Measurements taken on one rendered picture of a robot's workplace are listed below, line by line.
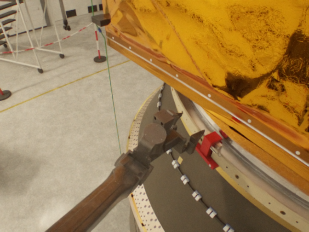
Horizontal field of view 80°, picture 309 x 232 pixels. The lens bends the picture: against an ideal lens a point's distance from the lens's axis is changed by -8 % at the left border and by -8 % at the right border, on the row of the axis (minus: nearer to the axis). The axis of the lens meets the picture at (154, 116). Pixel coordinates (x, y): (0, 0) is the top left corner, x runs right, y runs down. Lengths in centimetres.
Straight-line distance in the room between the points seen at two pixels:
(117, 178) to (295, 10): 49
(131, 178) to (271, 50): 42
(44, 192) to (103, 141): 99
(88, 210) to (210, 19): 50
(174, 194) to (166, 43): 61
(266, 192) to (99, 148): 246
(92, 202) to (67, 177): 234
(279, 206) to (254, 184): 8
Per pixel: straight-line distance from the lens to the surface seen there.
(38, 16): 771
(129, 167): 50
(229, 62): 55
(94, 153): 284
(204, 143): 68
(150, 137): 47
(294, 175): 67
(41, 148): 316
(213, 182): 78
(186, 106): 79
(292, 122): 55
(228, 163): 65
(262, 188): 65
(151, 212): 106
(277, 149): 66
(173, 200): 93
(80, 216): 38
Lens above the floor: 222
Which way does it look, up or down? 43 degrees down
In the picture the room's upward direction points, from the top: 2 degrees clockwise
